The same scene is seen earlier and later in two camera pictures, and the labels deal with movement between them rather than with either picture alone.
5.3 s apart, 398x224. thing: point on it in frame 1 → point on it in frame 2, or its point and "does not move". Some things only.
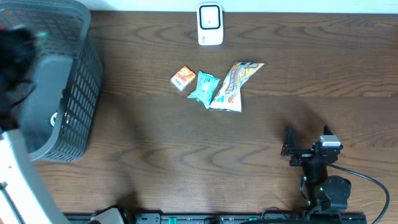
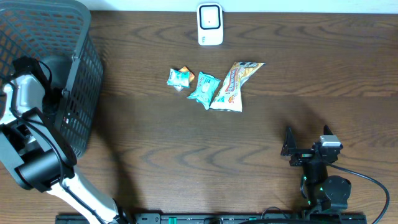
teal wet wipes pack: x=206 y=85 does not move
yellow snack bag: x=229 y=97 does not move
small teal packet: x=52 y=121 → x=179 y=78
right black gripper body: x=301 y=155 does not move
